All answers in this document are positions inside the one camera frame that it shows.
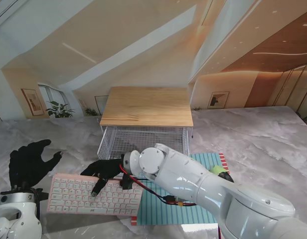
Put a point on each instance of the teal striped mouse pad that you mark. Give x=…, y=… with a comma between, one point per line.
x=153, y=211

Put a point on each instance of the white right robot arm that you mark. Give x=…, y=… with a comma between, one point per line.
x=193, y=181

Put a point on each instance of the large leafy green plant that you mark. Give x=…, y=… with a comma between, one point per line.
x=60, y=109

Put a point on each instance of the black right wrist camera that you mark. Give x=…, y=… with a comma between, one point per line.
x=126, y=183

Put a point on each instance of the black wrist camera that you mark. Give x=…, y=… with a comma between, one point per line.
x=41, y=195
x=126, y=183

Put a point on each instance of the framed beige abstract picture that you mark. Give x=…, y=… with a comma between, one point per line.
x=32, y=102

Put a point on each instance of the white panel brown frame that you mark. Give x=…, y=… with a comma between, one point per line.
x=100, y=104

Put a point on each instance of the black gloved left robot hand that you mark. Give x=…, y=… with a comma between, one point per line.
x=29, y=166

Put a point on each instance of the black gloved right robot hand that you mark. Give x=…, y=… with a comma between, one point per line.
x=106, y=168

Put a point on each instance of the black green computer mouse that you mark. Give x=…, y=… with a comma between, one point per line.
x=222, y=173

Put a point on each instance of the pink white keyboard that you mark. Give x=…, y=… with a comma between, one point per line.
x=73, y=196

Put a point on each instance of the framed dark abstract picture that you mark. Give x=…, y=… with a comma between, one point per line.
x=218, y=100

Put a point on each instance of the small green plant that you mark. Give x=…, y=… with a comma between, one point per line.
x=90, y=111

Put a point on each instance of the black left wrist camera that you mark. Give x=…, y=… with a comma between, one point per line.
x=41, y=195

